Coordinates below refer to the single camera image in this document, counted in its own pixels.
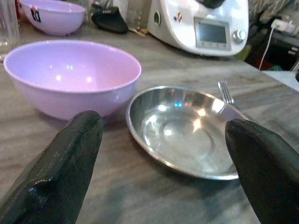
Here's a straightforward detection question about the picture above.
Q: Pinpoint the small purple bowl with sticker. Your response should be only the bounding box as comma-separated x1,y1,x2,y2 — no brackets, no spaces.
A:
19,0,86,37

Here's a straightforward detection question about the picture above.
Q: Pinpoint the large purple plastic bowl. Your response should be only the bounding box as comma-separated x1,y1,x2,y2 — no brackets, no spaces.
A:
3,39,142,121

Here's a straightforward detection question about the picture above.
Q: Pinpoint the silver fork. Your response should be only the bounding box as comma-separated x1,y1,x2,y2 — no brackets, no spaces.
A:
218,80,241,110

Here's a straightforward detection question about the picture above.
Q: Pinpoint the black oval case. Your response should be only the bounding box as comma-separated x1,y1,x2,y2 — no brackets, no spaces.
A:
91,6,129,35

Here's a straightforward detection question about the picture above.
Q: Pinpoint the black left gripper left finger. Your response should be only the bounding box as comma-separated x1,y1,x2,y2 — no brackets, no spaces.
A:
0,110,103,224

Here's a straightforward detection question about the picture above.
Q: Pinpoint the clear drinking glass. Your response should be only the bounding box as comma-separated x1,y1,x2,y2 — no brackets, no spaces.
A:
0,0,21,62

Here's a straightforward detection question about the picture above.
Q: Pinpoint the white kitchen cooking machine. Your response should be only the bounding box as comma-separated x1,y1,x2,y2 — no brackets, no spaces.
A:
147,0,250,57

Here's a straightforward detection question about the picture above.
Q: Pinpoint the stainless steel plate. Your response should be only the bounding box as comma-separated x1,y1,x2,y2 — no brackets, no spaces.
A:
125,85,248,182

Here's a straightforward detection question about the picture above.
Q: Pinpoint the clear utensil container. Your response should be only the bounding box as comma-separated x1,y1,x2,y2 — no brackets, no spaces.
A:
126,0,150,30

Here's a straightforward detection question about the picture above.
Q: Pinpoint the white power adapter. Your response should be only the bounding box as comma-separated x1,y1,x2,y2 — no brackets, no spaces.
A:
271,18,296,33

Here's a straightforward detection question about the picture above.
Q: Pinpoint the white side table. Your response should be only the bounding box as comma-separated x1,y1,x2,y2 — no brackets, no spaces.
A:
263,70,299,91

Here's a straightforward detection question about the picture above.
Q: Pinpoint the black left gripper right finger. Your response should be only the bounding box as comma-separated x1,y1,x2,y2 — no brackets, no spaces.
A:
224,118,299,224

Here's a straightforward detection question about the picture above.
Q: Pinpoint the white charging cable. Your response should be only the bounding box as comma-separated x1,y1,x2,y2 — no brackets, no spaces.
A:
258,23,275,70

